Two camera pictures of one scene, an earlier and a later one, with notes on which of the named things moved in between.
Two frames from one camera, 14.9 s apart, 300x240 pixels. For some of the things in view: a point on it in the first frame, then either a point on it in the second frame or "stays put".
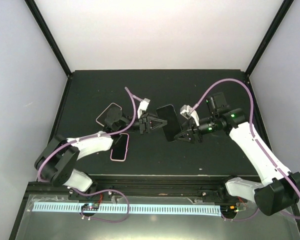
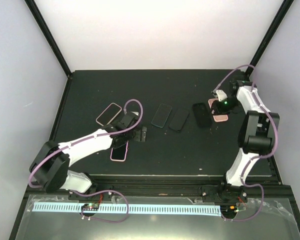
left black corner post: x=38 y=17 stays put
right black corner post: x=273 y=27 stays put
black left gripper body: x=143 y=124 -> x=137 y=137
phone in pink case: x=119 y=152 stays put
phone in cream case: x=101 y=118 stays put
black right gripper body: x=197 y=134 -> x=222 y=109
